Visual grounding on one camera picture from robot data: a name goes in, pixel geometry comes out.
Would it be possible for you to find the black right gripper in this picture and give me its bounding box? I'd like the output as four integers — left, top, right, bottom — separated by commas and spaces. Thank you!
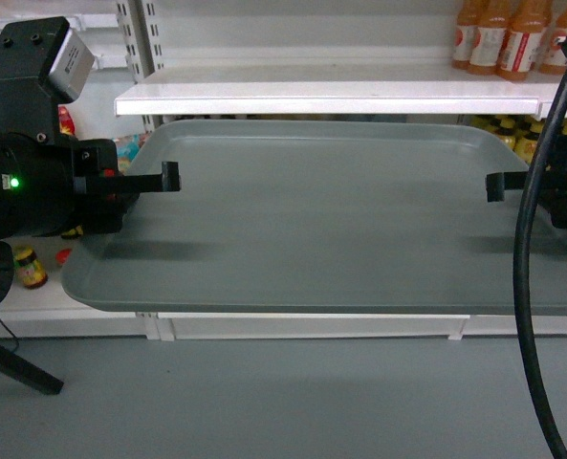
485, 135, 567, 229

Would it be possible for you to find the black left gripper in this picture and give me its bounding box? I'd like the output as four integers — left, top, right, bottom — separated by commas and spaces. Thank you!
0, 133, 181, 238

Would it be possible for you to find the grey rectangular serving tray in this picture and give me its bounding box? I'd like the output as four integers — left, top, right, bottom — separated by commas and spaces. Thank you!
60, 119, 567, 317

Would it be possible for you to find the yellow label bottle right shelf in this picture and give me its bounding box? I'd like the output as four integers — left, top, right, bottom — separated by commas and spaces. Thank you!
494, 119, 516, 150

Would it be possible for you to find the orange drink bottle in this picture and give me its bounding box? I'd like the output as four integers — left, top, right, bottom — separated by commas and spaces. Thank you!
538, 7, 567, 76
496, 0, 552, 81

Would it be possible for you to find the white upper shelf board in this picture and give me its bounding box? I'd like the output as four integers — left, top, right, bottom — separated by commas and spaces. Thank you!
114, 63, 560, 119

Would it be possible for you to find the slotted white shelf upright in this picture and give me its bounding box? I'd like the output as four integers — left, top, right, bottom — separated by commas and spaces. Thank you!
115, 0, 164, 83

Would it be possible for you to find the yellow label sauce jar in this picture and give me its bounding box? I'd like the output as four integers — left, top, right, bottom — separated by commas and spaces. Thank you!
12, 246, 48, 289

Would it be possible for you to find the orange drink bottle top far right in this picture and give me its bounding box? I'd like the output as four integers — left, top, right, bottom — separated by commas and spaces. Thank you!
538, 7, 567, 76

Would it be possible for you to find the thick black cable right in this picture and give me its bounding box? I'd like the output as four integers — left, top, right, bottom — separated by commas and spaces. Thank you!
512, 21, 567, 459

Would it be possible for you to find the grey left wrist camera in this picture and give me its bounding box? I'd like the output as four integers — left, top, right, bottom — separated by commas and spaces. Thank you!
48, 29, 95, 103

